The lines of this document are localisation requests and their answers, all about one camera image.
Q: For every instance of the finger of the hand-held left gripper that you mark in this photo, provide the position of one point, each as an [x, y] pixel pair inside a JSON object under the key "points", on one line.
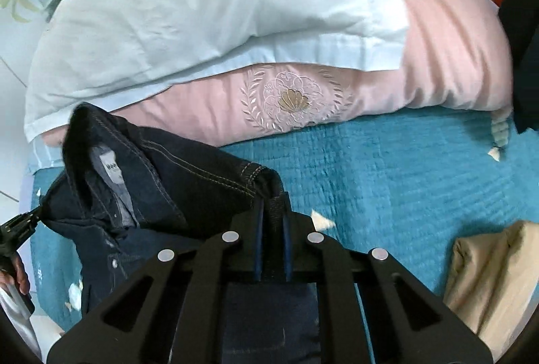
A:
{"points": [[21, 227]]}

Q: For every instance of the person's left hand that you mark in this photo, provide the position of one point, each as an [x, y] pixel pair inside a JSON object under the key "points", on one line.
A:
{"points": [[19, 273]]}

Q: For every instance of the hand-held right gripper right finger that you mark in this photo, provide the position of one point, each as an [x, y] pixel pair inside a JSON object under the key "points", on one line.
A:
{"points": [[287, 246]]}

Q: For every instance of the teal striped pillow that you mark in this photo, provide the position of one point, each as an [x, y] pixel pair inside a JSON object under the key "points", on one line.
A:
{"points": [[42, 155]]}

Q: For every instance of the folded tan pants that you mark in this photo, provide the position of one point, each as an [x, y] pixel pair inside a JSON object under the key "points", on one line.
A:
{"points": [[492, 284]]}

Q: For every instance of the dark denim jacket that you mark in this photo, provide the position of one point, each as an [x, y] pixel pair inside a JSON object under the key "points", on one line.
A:
{"points": [[168, 179]]}

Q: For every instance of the teal quilted bedspread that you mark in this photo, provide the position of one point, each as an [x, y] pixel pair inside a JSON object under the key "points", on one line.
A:
{"points": [[400, 179]]}

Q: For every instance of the navy and yellow puffer jacket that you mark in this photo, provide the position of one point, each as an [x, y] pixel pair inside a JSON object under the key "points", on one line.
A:
{"points": [[526, 52]]}

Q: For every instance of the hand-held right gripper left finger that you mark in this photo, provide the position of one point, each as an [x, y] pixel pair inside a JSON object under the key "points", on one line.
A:
{"points": [[259, 246]]}

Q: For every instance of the white pillow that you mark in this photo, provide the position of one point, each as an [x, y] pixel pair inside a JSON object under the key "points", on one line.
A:
{"points": [[210, 2]]}

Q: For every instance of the pink pillow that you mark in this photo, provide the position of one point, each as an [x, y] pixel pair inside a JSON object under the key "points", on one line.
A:
{"points": [[442, 52]]}

